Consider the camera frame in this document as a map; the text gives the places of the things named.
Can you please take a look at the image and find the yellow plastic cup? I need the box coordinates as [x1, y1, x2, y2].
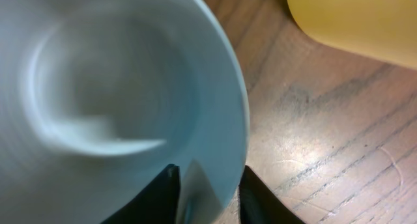
[287, 0, 416, 68]

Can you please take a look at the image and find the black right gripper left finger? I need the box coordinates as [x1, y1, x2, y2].
[102, 164, 180, 224]

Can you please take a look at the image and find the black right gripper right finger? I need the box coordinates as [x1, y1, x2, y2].
[238, 165, 304, 224]

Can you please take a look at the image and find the grey plastic bowl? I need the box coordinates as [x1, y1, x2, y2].
[1, 0, 250, 223]

